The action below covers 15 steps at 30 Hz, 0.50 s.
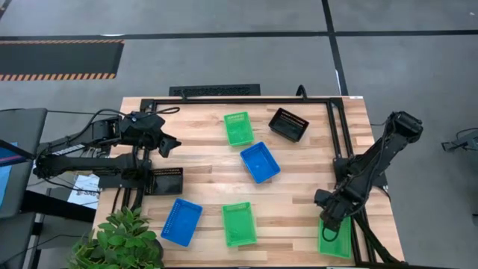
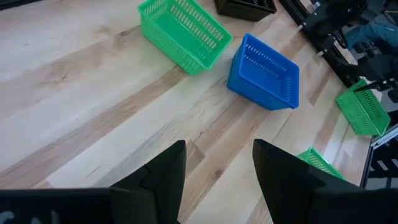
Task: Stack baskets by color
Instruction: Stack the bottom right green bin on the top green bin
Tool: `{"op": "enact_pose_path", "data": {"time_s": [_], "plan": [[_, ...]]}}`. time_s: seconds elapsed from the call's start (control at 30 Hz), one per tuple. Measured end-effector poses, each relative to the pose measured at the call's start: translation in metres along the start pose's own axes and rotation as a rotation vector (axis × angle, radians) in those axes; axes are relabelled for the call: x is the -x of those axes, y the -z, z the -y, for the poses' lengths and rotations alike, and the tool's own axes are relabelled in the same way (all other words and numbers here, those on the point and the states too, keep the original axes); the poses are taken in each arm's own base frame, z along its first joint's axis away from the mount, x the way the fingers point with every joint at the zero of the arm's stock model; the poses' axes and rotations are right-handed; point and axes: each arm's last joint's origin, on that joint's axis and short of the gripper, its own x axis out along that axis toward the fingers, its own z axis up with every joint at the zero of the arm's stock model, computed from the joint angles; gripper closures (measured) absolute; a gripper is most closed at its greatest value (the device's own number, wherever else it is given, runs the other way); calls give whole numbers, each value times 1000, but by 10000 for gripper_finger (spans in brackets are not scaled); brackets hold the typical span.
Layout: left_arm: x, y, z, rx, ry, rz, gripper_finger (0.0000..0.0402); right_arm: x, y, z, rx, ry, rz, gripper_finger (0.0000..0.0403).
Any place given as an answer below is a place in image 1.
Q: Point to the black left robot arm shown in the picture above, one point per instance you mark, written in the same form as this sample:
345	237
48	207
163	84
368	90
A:
93	162

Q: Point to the green leafy potted plant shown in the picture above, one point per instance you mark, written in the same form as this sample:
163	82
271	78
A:
115	241

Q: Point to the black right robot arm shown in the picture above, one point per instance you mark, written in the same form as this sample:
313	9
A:
373	164

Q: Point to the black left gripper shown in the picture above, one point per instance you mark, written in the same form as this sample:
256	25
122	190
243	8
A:
143	130

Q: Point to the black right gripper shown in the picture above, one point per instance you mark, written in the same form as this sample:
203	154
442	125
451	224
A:
336	203

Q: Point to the white paper sheet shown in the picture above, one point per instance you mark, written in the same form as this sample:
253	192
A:
86	190

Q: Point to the green plastic basket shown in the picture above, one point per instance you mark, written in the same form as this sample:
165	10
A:
341	244
239	129
239	225

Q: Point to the black hazard-striped floor mat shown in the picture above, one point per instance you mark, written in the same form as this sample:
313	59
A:
56	60

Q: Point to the black perforated panel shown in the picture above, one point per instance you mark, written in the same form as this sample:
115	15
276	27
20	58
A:
214	90

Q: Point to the black aluminium table frame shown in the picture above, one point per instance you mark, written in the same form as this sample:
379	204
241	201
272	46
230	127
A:
242	101

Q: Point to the grey stand base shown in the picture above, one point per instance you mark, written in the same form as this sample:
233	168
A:
463	143

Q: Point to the black plastic basket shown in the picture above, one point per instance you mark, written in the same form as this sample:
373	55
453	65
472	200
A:
289	123
294	137
166	183

